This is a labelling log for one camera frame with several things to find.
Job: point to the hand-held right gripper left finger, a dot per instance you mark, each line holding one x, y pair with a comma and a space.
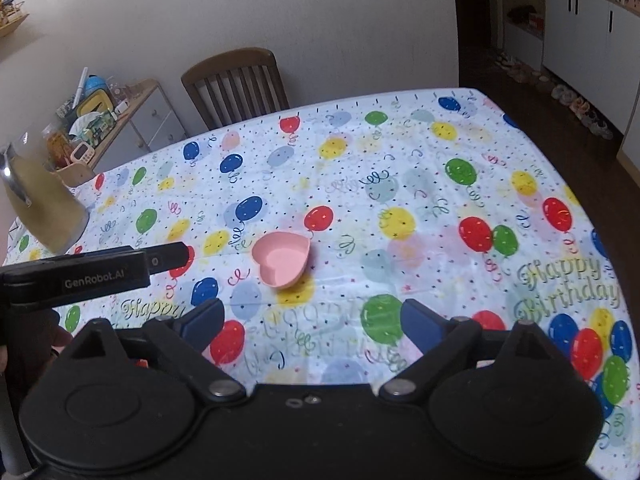
202, 322

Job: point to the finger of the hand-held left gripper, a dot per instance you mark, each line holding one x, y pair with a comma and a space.
167, 258

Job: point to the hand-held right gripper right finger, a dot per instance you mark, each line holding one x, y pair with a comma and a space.
420, 325

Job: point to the pink heart-shaped small bowl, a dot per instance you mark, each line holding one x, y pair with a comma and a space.
282, 260

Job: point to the person's left hand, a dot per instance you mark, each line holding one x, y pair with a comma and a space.
61, 344

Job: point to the glass jar of yellow liquid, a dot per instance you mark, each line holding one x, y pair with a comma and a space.
47, 195

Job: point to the white kitchen timer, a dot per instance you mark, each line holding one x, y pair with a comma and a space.
82, 152

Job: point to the wooden sideboard with drawers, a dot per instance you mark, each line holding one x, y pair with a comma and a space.
145, 120

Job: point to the balloon print tablecloth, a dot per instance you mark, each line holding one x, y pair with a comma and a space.
400, 160

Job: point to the blue and yellow lunch box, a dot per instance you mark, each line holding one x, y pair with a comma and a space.
94, 97

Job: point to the wooden chair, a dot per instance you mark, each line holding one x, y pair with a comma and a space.
235, 85

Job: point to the row of shoes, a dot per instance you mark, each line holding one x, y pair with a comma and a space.
560, 92

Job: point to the wooden wall shelf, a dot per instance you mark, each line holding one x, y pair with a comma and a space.
12, 20

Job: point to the white wall cabinets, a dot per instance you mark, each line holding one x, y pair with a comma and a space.
590, 45

